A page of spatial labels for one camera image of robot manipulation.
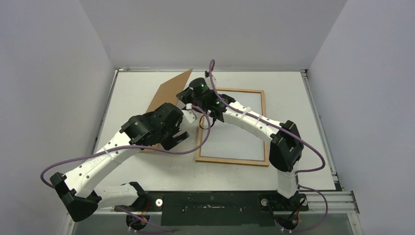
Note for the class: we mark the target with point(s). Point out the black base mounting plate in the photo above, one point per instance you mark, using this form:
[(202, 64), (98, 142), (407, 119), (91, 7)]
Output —
[(218, 208)]

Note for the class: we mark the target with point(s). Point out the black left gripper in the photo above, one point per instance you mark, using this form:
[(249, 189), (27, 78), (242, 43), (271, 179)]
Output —
[(181, 137)]

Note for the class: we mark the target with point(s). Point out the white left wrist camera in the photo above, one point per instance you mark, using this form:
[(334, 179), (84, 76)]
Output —
[(189, 116)]

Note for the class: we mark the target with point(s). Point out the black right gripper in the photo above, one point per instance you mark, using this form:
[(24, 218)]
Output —
[(183, 95)]

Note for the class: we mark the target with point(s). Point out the brown backing board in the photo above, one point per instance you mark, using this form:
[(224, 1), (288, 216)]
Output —
[(166, 93)]

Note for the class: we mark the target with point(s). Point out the aluminium front rail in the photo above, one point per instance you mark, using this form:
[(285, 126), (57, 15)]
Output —
[(319, 202)]

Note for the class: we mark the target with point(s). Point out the wooden picture frame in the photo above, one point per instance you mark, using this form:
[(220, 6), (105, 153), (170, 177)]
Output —
[(232, 161)]

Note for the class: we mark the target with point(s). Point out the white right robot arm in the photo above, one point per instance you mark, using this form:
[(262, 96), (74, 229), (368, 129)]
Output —
[(285, 149)]

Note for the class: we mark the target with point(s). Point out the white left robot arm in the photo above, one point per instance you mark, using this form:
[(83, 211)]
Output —
[(78, 189)]

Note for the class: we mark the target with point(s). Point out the printed photo sheet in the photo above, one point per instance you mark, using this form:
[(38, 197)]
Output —
[(227, 141)]

